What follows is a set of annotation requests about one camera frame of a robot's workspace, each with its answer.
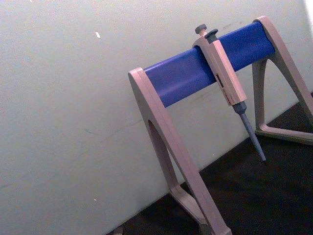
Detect beige stand with blue bar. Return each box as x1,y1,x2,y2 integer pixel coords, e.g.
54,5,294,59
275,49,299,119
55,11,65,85
128,15,313,235

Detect beige pipette with grey tip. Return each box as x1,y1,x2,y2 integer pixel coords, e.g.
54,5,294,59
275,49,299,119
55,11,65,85
192,23,268,163

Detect black table cloth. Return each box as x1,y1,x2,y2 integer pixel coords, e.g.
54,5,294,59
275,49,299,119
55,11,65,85
107,92,313,235

